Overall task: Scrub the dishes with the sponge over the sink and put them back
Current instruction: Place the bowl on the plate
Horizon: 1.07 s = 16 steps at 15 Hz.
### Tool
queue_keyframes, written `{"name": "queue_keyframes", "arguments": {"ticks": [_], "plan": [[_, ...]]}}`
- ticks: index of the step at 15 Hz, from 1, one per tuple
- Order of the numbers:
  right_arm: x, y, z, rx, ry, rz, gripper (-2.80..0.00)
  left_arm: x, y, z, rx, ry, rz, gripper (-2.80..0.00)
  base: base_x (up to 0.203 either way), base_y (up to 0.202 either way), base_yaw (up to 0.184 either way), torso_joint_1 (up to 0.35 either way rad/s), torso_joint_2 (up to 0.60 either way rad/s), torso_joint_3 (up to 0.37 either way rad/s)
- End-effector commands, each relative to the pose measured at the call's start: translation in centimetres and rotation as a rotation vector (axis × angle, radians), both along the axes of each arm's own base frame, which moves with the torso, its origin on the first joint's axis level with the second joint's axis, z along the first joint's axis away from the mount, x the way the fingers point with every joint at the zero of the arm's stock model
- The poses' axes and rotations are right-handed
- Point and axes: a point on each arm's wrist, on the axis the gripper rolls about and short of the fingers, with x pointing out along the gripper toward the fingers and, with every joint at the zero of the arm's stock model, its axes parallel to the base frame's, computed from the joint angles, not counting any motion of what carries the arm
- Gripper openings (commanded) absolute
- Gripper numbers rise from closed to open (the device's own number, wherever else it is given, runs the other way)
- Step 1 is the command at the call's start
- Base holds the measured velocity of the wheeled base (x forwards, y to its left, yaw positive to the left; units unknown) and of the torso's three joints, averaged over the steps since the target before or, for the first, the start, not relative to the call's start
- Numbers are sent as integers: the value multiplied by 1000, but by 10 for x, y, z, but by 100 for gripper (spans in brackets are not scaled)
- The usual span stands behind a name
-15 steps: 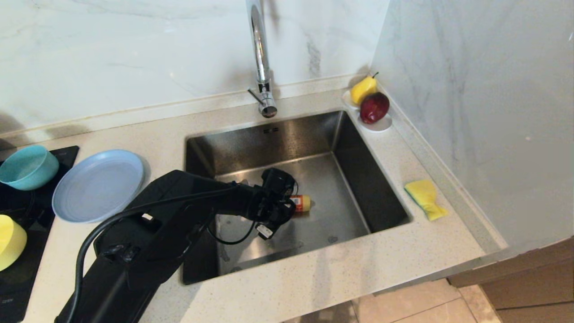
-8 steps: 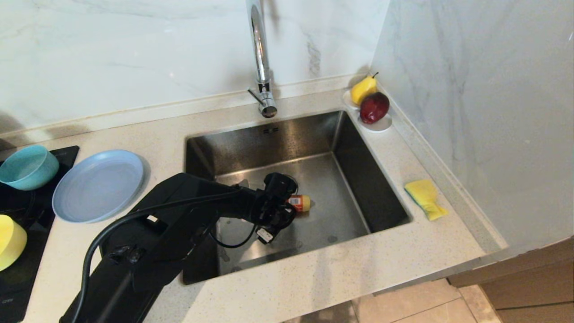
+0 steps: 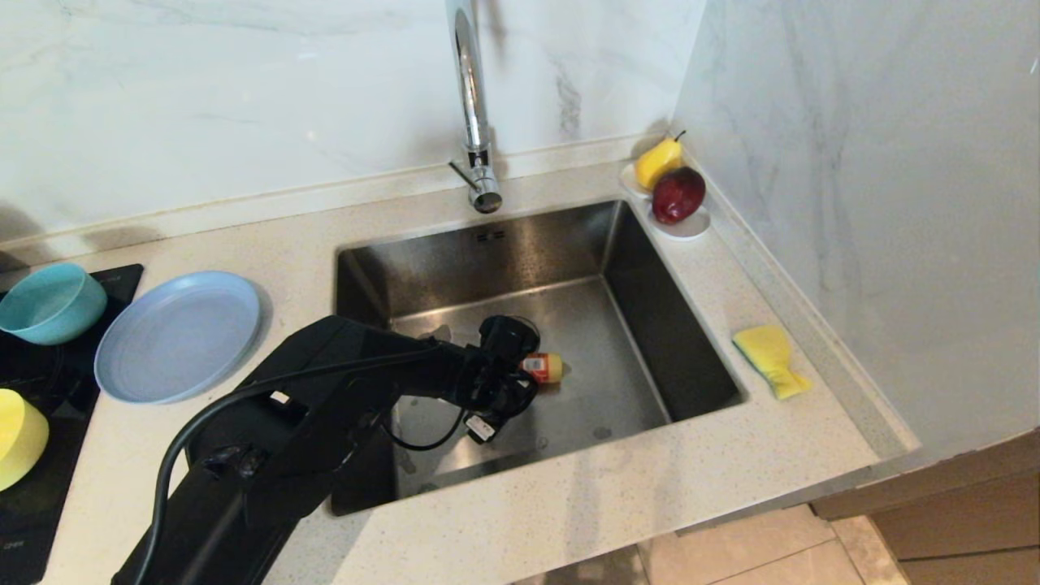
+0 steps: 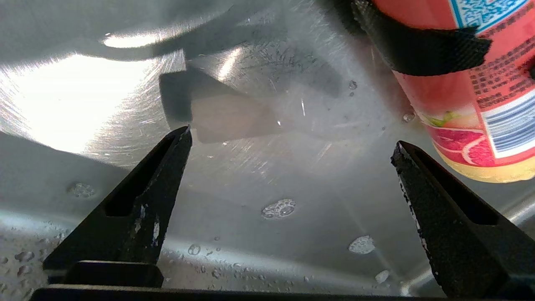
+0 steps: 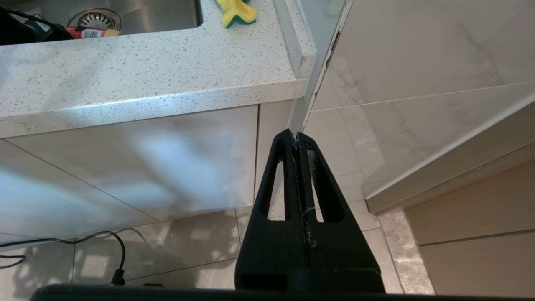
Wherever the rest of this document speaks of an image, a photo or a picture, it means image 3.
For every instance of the yellow sponge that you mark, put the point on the yellow sponge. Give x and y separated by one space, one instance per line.
768 351

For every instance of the orange dish soap bottle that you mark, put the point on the orange dish soap bottle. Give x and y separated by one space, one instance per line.
546 367

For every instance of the dark red apple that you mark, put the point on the dark red apple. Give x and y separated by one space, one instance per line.
678 196

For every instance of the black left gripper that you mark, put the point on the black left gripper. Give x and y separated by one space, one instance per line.
504 394

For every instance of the yellow pear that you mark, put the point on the yellow pear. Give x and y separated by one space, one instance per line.
656 166

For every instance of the black induction cooktop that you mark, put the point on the black induction cooktop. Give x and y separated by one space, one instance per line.
41 520

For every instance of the wooden cabinet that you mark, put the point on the wooden cabinet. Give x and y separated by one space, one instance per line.
959 520

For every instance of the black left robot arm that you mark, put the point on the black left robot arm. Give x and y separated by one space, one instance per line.
325 406

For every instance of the stainless steel sink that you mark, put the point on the stainless steel sink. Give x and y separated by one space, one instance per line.
650 325

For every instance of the chrome faucet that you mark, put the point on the chrome faucet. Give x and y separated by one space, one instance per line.
471 81

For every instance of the light blue bowl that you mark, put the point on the light blue bowl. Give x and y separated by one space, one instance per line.
53 305

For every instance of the pale yellow bowl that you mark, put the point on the pale yellow bowl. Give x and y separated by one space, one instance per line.
23 439

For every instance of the blue-grey plate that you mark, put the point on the blue-grey plate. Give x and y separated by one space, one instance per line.
179 337

